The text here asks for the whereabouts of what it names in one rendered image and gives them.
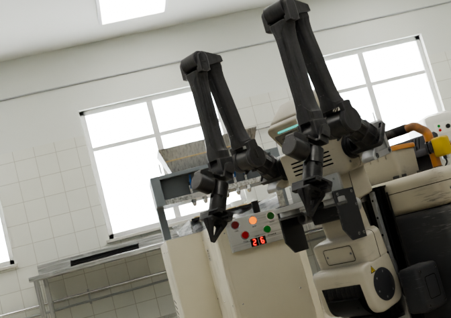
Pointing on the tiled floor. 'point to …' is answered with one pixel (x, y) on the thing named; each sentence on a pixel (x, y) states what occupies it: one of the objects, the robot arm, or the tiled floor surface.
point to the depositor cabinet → (204, 278)
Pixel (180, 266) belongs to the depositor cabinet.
